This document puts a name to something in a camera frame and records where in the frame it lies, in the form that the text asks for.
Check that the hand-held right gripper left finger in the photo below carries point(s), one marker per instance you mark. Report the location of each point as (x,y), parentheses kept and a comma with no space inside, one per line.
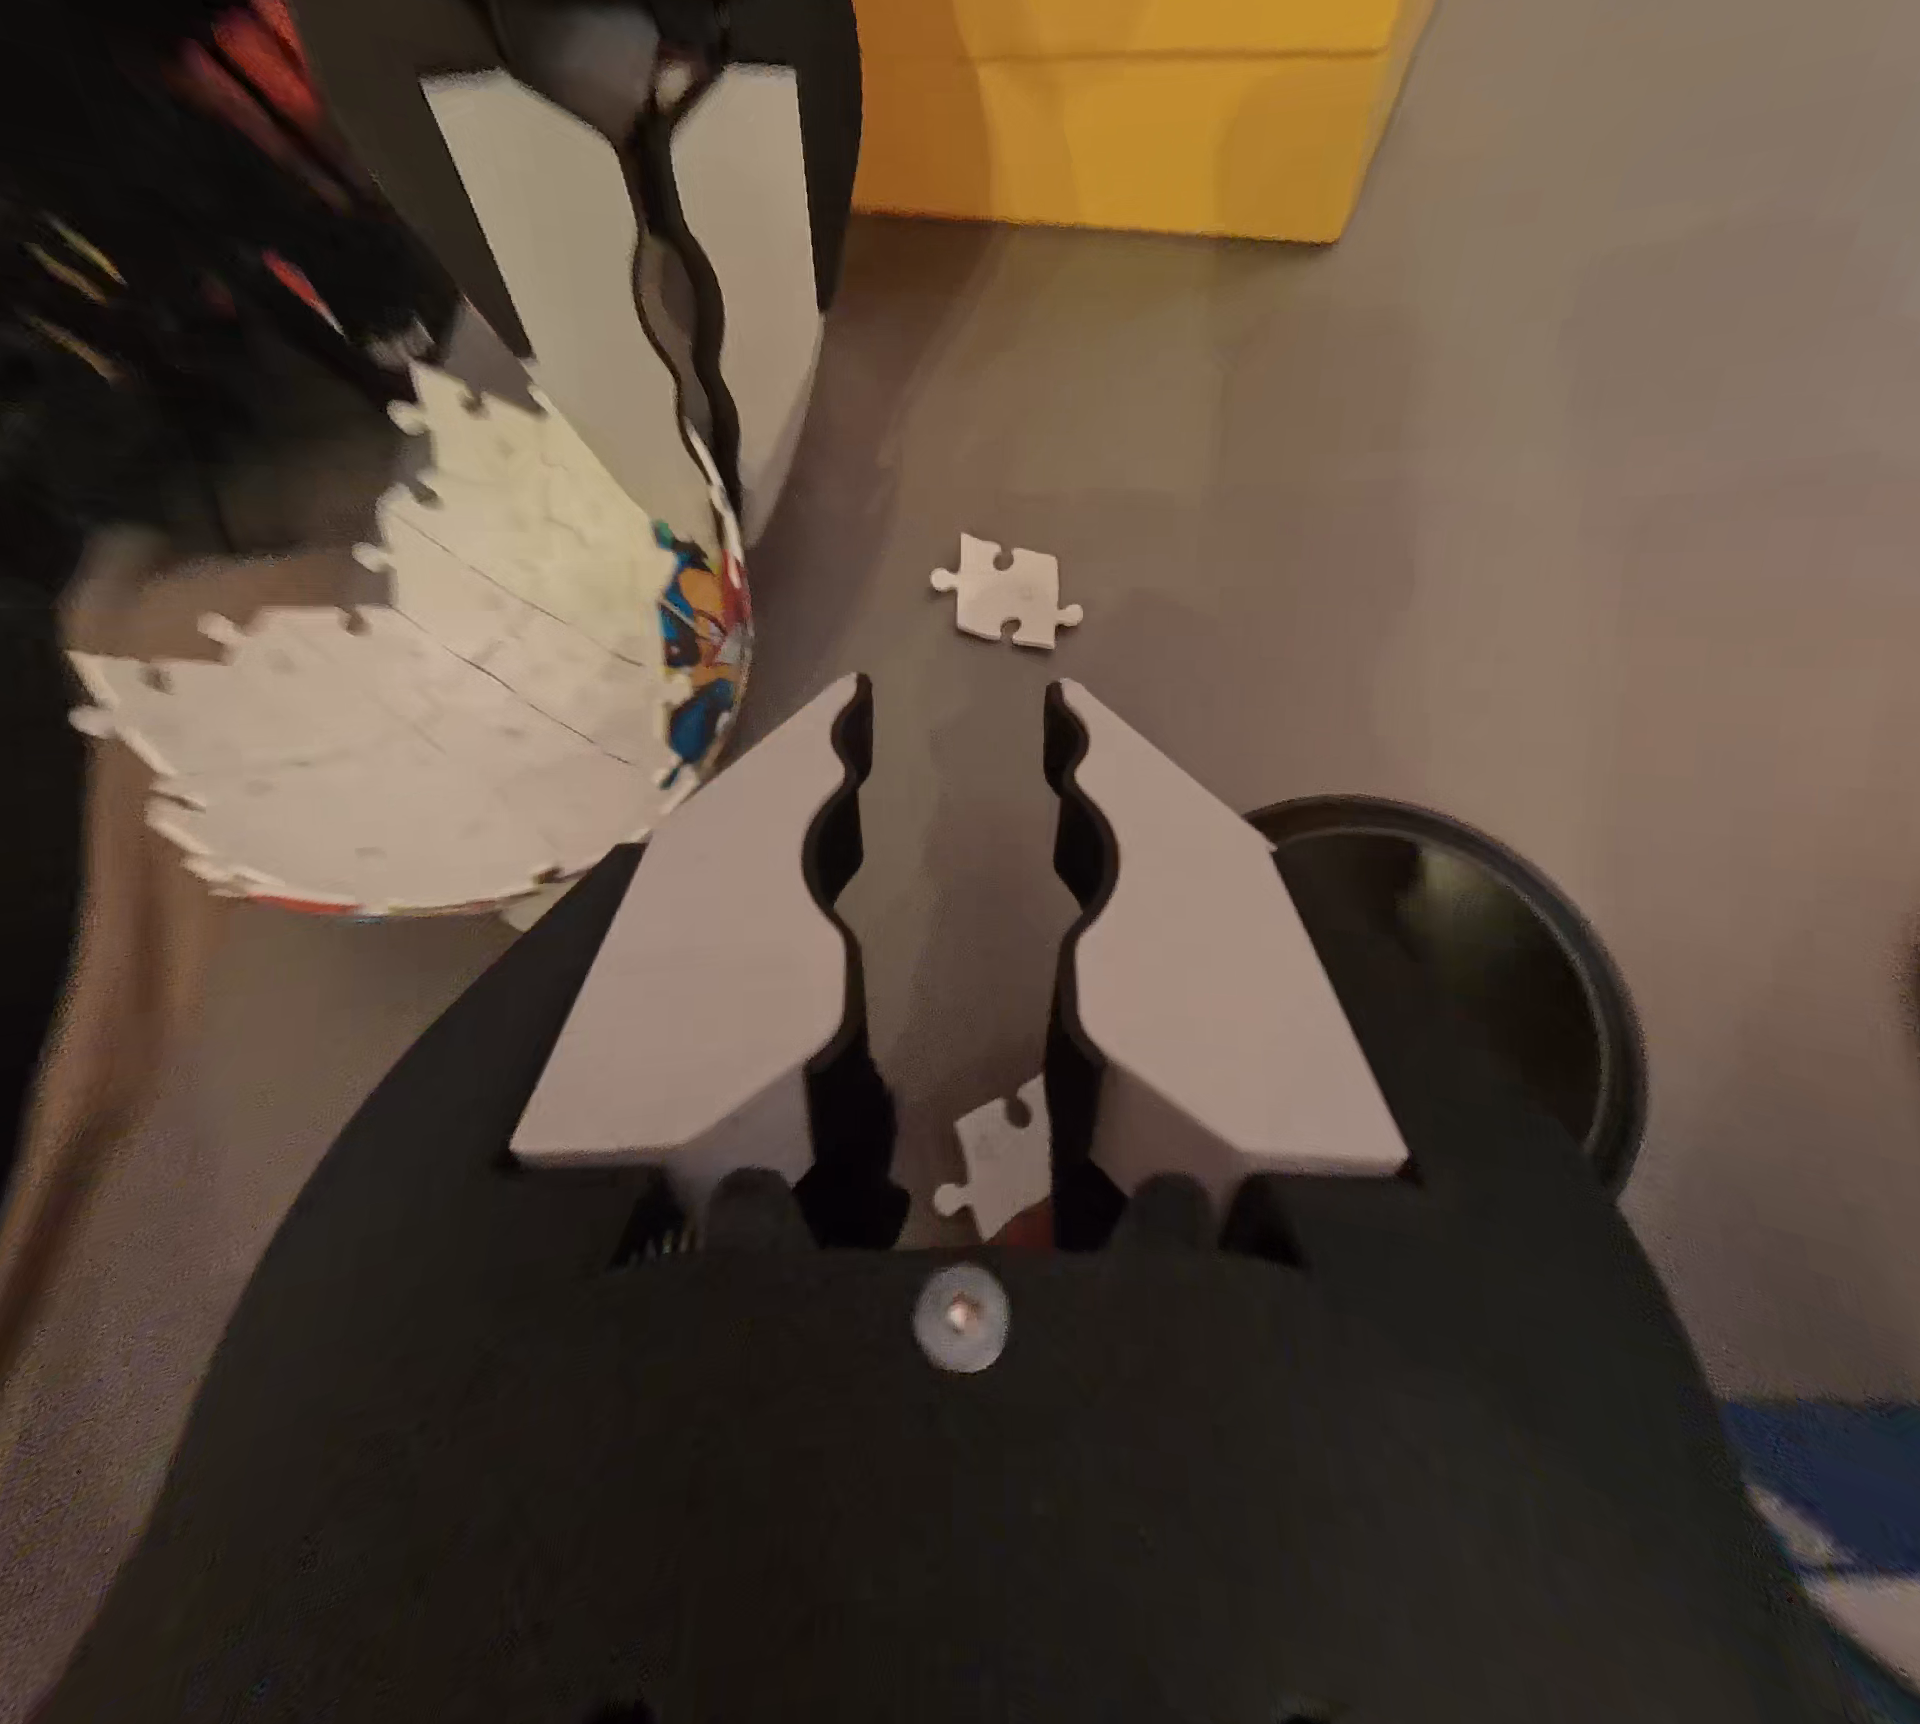
(691,1004)

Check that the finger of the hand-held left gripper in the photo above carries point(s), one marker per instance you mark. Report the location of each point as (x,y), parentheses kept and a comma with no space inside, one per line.
(540,224)
(759,254)

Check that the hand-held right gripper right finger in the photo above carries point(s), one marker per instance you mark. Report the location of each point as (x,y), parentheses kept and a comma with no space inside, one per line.
(1214,1004)

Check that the partly built puzzle ball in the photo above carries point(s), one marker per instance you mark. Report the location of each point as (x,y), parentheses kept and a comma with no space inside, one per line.
(450,705)

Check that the white puzzle piece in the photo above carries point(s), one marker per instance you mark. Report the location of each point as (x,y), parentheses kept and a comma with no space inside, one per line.
(1012,592)
(993,1146)

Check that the black round ball stand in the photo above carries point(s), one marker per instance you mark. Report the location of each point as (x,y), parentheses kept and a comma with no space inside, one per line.
(1500,944)

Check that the person's dark printed clothing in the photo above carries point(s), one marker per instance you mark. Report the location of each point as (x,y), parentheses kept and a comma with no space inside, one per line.
(135,254)

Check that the yellow box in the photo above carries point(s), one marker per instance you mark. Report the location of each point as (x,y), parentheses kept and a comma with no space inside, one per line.
(1141,29)

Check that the person's beige trousers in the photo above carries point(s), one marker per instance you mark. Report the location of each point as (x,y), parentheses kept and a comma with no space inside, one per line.
(135,585)

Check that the blue and white sheet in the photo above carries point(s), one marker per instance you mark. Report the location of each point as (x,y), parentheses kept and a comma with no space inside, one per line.
(1845,1498)

